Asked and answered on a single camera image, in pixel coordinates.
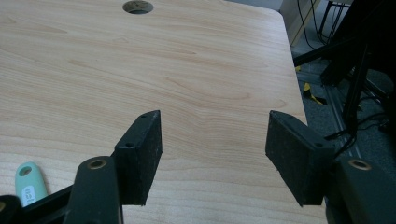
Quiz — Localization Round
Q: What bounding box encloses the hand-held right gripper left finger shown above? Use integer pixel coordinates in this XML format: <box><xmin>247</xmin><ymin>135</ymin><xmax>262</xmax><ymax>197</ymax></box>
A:
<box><xmin>113</xmin><ymin>109</ymin><xmax>163</xmax><ymax>207</ymax></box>

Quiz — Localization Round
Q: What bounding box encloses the aluminium floor rail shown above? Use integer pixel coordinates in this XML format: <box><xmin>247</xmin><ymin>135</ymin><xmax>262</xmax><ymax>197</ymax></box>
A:
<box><xmin>297</xmin><ymin>70</ymin><xmax>362</xmax><ymax>159</ymax></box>

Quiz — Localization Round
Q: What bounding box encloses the yellow and black tape strip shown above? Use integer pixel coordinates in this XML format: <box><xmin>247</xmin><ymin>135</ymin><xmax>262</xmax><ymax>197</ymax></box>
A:
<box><xmin>295</xmin><ymin>65</ymin><xmax>328</xmax><ymax>105</ymax></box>

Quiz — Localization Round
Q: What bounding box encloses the black cable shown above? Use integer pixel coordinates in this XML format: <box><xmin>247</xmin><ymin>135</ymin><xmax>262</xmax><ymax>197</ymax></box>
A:
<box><xmin>296</xmin><ymin>0</ymin><xmax>318</xmax><ymax>50</ymax></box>
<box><xmin>324</xmin><ymin>111</ymin><xmax>396</xmax><ymax>158</ymax></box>

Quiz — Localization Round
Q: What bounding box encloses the beige cabinet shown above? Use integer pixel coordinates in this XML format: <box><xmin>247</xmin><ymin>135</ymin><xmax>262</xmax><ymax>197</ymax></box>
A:
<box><xmin>279</xmin><ymin>0</ymin><xmax>322</xmax><ymax>47</ymax></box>

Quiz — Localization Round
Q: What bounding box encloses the black metal stand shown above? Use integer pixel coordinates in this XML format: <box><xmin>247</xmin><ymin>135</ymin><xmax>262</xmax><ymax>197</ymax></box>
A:
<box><xmin>293</xmin><ymin>0</ymin><xmax>396</xmax><ymax>134</ymax></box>

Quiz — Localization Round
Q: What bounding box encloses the mint green plastic handle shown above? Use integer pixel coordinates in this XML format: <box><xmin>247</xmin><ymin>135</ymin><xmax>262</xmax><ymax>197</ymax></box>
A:
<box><xmin>14</xmin><ymin>161</ymin><xmax>49</xmax><ymax>208</ymax></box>

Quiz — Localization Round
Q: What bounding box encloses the round cable hole grommet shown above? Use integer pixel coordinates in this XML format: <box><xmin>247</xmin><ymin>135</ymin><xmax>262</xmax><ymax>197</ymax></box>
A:
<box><xmin>121</xmin><ymin>0</ymin><xmax>155</xmax><ymax>15</ymax></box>

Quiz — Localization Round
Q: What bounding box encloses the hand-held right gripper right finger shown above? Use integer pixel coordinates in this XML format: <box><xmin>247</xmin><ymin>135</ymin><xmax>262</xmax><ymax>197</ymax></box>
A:
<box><xmin>264</xmin><ymin>109</ymin><xmax>336</xmax><ymax>207</ymax></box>

